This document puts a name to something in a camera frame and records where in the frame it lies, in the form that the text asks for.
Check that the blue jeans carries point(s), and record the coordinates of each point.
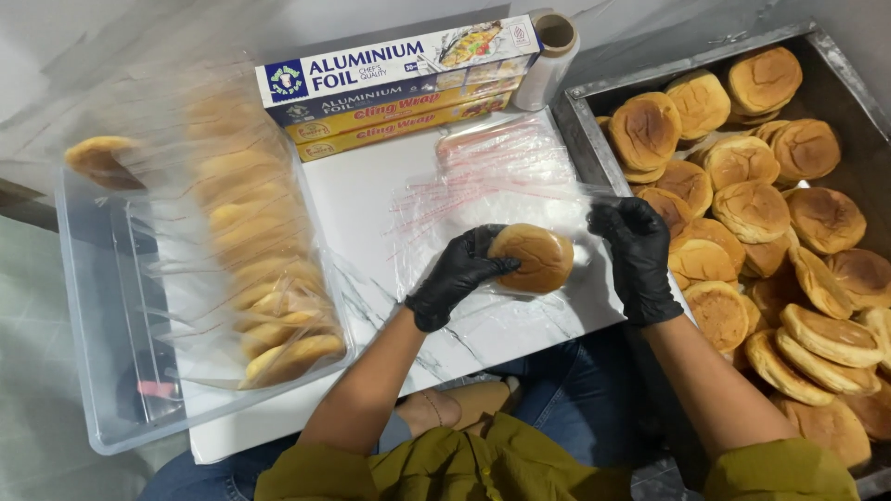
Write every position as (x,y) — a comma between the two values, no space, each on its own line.
(585,396)

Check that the pile of clear red-strip bags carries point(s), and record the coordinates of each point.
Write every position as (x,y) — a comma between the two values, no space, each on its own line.
(501,167)

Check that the person's bare foot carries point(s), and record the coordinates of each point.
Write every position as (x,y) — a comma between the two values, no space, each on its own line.
(445,407)

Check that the person's right hand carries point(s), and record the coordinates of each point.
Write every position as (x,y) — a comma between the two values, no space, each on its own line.
(644,264)

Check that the clear plastic storage container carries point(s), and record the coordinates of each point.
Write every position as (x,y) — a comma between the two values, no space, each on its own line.
(97,299)

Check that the olive green shirt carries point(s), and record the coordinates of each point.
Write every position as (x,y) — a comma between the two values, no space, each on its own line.
(487,466)

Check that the row of bagged buns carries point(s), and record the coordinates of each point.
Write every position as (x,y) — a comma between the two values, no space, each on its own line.
(264,278)

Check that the single bagged bun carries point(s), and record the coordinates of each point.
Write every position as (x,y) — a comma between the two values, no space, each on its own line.
(101,160)

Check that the golden burger bun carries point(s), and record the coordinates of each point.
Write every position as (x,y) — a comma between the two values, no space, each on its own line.
(539,261)

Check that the clear cling film roll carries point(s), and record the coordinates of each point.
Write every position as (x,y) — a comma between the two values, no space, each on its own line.
(550,66)

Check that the clear plastic bag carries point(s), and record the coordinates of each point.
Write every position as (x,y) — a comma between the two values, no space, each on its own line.
(592,275)

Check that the yellow cling wrap box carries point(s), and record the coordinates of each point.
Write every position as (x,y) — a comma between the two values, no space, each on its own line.
(390,131)
(404,111)

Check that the heap of unwrapped burger buns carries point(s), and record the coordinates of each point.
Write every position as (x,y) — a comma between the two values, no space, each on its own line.
(752,209)

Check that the metal baking tray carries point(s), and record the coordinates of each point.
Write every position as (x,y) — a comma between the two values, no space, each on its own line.
(585,132)

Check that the white marble board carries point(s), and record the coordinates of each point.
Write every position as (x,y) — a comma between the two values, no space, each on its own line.
(348,209)

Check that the blue aluminium foil box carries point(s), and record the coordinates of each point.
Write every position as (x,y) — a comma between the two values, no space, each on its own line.
(390,66)

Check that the person's left hand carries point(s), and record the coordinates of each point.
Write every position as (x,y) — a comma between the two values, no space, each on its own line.
(445,278)

